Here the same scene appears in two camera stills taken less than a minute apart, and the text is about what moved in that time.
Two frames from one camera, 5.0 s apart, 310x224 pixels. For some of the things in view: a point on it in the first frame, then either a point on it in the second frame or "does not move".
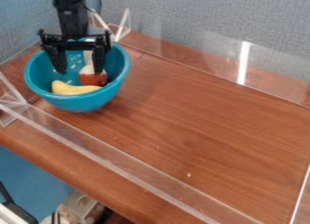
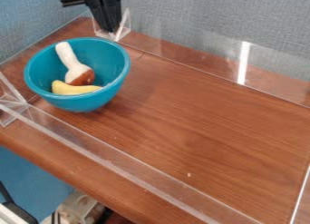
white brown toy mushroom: [88, 77] → [78, 74]
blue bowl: [41, 73] does not move
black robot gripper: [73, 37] → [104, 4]
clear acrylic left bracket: [13, 104] does not move
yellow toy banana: [62, 88] does not move
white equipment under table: [78, 209] does not move
